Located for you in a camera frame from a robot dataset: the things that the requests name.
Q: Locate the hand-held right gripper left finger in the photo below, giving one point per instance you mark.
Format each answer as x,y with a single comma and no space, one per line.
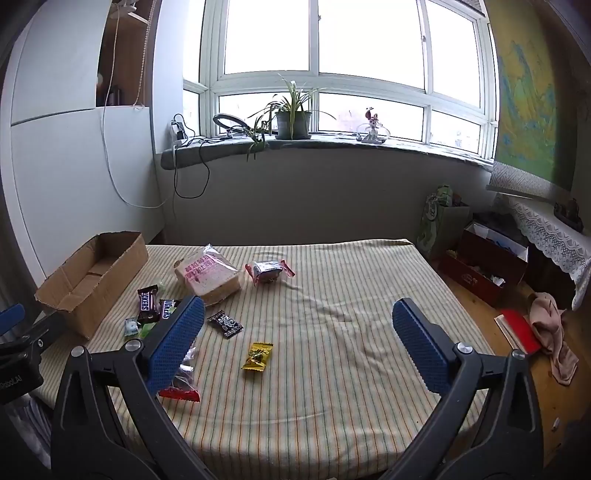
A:
178,344

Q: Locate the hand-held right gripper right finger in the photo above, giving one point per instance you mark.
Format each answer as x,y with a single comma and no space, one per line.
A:
420,346

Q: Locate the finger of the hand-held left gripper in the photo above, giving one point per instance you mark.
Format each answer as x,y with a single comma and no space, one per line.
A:
44,328
11,319

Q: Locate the brown chocolate bar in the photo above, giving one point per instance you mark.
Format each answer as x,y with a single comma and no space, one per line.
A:
147,304
168,308

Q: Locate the clear red-edged snack packet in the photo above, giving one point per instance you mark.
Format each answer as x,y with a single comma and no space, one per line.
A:
184,393

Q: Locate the black patterned snack packet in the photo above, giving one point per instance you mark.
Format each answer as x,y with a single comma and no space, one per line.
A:
225,324

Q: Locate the brown cardboard box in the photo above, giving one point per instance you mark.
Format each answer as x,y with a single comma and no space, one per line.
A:
92,297

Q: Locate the green candy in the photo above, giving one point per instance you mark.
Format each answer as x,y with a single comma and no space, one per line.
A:
159,285
146,330

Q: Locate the sliced bread packet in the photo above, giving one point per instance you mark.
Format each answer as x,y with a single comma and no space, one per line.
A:
207,277

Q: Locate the yellow snack packet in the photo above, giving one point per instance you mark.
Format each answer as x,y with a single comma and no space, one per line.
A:
257,356

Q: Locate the dark cake packet red ends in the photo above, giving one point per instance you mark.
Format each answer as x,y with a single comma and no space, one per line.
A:
267,272

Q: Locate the white and blue candy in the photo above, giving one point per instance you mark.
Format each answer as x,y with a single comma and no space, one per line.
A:
131,326

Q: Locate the striped cloth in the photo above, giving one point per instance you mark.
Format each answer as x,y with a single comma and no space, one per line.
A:
323,346

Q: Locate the red book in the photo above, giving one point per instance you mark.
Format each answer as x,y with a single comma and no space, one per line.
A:
521,328

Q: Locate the green gift bag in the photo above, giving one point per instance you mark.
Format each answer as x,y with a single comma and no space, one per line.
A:
438,221

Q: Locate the beige cloth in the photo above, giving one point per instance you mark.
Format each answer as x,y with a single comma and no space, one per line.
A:
551,332

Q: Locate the white cabinet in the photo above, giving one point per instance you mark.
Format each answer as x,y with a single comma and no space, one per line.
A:
69,161

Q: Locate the white lace cloth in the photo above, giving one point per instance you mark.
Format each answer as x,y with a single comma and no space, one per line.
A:
545,226

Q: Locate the dark ornament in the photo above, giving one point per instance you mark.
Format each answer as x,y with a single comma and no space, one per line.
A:
569,212

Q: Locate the white charger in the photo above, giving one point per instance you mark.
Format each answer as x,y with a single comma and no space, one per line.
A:
178,131

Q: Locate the grey windowsill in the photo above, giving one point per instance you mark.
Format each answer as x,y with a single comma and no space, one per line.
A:
323,143

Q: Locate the figurine in glass bowl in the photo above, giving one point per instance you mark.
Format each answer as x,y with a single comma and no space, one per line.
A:
371,125

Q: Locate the potted spider plant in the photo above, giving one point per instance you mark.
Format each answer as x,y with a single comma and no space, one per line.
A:
292,124

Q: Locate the wooden shelf niche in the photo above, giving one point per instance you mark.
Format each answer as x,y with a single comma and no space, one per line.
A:
127,60

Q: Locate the white-framed window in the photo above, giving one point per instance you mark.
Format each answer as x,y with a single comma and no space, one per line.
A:
268,37

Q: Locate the wall map poster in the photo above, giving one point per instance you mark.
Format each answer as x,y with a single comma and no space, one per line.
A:
526,92

